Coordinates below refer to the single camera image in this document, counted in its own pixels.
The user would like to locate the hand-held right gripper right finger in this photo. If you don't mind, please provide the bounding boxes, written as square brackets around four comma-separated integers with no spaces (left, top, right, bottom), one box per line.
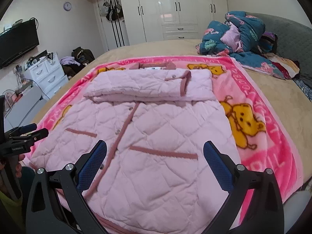
[203,140,285,234]

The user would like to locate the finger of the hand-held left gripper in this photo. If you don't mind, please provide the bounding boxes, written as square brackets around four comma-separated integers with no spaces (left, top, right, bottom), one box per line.
[10,124,38,136]
[23,128,49,143]

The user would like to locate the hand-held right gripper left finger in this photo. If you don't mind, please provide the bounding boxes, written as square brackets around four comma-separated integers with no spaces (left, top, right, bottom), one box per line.
[26,140,109,234]

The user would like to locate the pink quilted jacket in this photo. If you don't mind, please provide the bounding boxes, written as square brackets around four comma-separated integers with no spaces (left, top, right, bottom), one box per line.
[29,62,242,234]

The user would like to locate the pale purple clothes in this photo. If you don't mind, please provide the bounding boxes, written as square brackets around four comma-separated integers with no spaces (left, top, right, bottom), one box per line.
[60,56,81,67]

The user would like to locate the person's left hand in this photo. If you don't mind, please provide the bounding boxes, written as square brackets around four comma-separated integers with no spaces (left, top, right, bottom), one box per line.
[14,153,26,179]

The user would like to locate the pink bear printed blanket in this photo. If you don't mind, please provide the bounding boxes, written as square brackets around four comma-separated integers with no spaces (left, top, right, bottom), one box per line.
[30,56,304,228]

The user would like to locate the white drawer chest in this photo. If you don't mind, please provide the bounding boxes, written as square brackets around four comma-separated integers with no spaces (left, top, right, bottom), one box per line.
[23,54,69,100]

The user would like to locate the black flat television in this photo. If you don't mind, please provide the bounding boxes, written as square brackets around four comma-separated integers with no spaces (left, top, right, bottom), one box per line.
[0,19,40,69]

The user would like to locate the dark duffel bag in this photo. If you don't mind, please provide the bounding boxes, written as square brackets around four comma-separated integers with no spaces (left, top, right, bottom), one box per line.
[61,47,95,79]

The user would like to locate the blue floral cloth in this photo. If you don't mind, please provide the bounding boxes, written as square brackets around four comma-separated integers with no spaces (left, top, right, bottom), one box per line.
[294,76,312,103]

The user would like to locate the white door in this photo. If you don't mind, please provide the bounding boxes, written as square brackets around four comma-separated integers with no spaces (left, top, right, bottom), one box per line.
[96,0,130,52]

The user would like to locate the bed with beige sheet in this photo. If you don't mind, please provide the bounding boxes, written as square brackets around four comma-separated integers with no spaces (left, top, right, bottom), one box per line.
[32,38,312,200]

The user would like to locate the black striped hanging bag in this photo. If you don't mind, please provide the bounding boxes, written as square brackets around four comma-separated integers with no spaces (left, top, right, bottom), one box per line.
[106,0,118,21]

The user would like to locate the blue flamingo print quilt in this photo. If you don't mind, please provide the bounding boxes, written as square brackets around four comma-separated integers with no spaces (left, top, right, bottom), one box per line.
[195,11,301,80]

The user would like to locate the grey padded headboard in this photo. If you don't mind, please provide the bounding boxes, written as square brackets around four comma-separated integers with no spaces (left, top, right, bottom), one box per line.
[253,13,312,88]

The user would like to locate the white wardrobe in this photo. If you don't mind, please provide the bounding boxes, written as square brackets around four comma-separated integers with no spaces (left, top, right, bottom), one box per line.
[80,0,229,43]

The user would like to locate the black hanging straps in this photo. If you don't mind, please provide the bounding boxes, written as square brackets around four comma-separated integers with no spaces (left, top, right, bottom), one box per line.
[111,19,123,48]

